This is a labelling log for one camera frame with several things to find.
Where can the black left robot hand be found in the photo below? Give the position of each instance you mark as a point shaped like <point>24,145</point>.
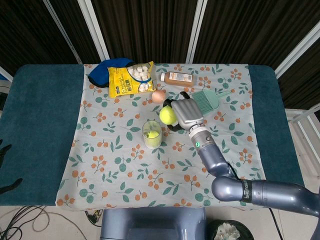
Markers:
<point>7,185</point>

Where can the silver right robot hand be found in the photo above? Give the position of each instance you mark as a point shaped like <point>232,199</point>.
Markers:
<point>188,112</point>

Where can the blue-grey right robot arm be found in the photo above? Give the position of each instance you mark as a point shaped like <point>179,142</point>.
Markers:
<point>222,162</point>

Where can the green hand brush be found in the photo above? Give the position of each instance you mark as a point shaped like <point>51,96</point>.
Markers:
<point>207,100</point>

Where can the brown egg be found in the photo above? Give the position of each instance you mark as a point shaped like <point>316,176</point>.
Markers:
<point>158,96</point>

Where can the brown drink bottle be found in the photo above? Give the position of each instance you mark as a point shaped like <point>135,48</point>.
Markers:
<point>178,78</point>

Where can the clear plastic tube can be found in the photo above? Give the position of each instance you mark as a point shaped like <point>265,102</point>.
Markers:
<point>150,126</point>

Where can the teal table cover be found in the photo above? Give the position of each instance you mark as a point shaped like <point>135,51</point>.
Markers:
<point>37,125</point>

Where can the yellow marshmallow bag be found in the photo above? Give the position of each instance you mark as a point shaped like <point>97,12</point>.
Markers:
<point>120,85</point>

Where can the floral orange berry tablecloth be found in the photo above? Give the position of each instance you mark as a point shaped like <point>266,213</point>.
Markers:
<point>125,175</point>

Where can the blue fabric pouch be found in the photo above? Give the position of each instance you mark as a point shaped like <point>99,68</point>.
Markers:
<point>100,72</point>

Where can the white metal rack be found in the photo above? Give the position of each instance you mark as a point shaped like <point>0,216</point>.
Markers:
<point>303,125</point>

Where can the blue-grey robot torso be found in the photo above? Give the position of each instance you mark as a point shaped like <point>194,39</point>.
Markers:
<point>152,225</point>

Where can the black waste bin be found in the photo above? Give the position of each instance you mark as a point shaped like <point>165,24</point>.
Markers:
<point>227,231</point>

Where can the wide white partition post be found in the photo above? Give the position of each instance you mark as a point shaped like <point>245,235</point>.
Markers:
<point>297,52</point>
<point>196,30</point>
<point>93,27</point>

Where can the thin white partition post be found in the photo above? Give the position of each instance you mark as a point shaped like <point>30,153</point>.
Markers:
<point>63,32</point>

